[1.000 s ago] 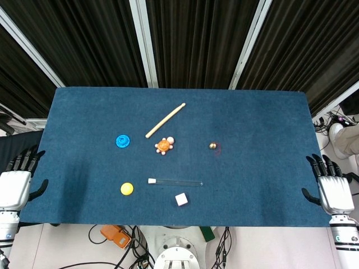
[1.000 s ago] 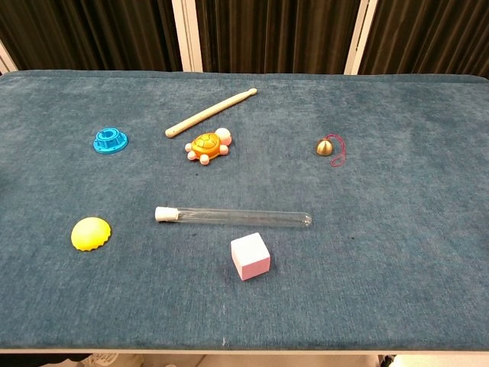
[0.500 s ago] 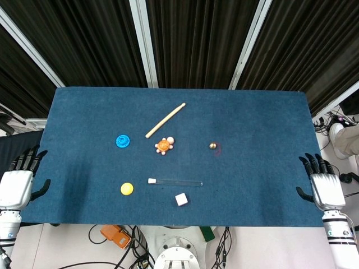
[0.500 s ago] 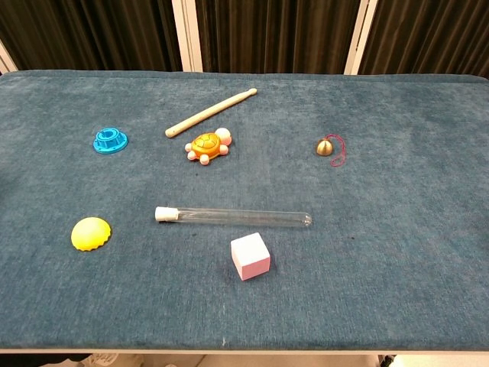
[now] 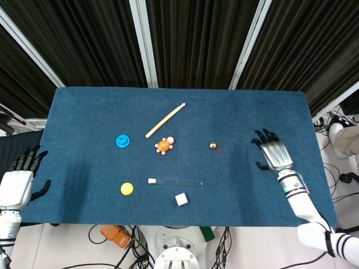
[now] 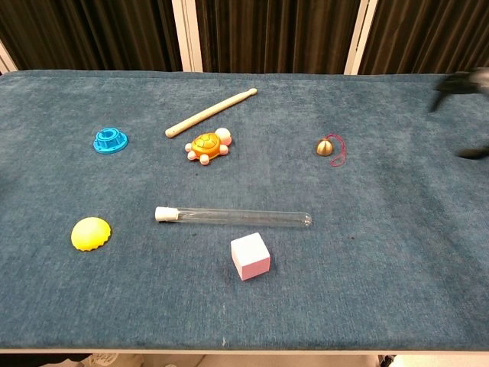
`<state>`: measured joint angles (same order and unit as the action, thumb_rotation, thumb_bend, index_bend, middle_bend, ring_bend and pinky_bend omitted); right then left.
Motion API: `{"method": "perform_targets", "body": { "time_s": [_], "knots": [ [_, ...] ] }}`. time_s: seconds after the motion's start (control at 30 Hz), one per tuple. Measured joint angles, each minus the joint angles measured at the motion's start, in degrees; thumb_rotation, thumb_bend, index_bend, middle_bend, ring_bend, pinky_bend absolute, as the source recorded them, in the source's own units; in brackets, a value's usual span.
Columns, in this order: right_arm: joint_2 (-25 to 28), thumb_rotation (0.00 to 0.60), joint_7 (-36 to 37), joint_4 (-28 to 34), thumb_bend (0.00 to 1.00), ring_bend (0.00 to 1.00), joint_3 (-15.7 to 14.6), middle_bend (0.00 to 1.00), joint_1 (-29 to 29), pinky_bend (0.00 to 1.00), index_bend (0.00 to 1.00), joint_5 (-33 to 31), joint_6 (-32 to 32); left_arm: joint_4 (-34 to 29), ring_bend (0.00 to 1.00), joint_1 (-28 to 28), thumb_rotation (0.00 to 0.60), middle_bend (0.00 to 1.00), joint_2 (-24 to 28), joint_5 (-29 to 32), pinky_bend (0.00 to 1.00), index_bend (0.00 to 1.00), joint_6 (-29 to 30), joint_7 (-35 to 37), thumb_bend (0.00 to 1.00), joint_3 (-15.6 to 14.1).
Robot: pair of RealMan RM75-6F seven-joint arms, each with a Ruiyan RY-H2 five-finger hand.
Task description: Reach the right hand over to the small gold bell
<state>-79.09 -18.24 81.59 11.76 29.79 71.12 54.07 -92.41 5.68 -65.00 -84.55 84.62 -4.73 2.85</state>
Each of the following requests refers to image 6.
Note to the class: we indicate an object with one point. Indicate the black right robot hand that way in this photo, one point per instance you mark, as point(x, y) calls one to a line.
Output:
point(464, 85)

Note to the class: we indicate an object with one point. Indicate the dark pleated curtain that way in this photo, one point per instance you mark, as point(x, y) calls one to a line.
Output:
point(275, 34)

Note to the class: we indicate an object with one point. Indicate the teal blue table cloth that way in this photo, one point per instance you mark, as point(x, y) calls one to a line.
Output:
point(244, 214)

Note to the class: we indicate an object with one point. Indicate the wooden drumstick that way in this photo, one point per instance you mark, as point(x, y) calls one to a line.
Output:
point(209, 113)

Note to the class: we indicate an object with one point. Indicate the clear glass test tube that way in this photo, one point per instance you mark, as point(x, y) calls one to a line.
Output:
point(237, 217)

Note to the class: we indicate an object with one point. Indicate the orange toy turtle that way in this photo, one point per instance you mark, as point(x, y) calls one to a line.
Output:
point(207, 146)

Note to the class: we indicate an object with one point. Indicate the pink cube block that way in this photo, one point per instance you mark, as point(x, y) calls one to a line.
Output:
point(250, 256)

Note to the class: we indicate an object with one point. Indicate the yellow plastic dome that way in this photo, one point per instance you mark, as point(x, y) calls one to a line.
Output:
point(91, 233)

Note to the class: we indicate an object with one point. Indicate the white vertical frame post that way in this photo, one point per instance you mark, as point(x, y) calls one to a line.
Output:
point(187, 35)
point(360, 36)
point(6, 59)

